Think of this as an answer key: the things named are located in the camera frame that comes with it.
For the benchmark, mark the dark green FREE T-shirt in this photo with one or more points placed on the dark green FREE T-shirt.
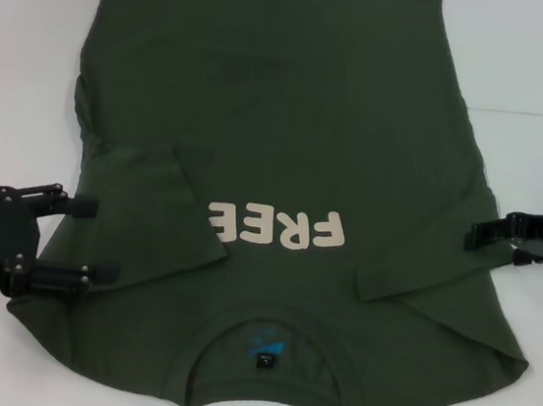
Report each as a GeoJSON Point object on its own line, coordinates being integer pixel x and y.
{"type": "Point", "coordinates": [287, 116]}

